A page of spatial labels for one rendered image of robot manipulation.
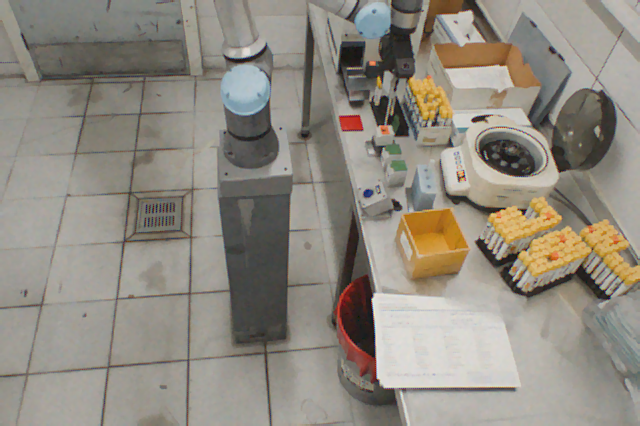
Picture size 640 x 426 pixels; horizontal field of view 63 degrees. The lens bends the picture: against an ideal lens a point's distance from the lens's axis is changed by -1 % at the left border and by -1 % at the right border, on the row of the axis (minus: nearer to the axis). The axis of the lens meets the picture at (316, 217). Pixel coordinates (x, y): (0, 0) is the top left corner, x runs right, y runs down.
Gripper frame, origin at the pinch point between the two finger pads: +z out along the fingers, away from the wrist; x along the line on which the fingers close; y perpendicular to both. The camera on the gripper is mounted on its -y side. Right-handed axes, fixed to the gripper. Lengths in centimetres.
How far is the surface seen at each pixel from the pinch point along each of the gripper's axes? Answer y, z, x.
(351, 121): 13.2, 20.3, 6.4
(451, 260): -45.6, 14.3, -6.6
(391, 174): -15.4, 15.3, 1.0
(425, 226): -33.0, 16.6, -4.1
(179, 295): 10, 108, 71
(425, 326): -60, 19, 3
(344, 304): -26, 65, 11
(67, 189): 75, 108, 126
